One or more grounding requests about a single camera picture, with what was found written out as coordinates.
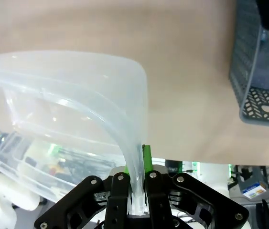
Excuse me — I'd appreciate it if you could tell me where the small clear plastic container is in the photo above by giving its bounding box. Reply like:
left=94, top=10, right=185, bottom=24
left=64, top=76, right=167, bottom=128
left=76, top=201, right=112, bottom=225
left=0, top=49, right=148, bottom=215

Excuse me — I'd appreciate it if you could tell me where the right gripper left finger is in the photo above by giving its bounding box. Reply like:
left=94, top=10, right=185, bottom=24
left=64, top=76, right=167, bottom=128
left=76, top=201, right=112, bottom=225
left=34, top=164, right=131, bottom=229

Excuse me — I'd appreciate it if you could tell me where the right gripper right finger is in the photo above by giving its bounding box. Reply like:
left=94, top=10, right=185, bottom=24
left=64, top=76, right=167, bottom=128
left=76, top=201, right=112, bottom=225
left=142, top=144, right=249, bottom=229

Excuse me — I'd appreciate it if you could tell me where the blue and white box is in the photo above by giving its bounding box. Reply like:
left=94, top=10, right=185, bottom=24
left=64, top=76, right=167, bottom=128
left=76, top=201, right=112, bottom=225
left=241, top=181, right=267, bottom=200

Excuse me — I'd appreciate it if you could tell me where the dark grey plastic basket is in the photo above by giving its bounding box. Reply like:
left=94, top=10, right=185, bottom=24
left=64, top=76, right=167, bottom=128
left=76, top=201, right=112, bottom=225
left=228, top=0, right=269, bottom=125

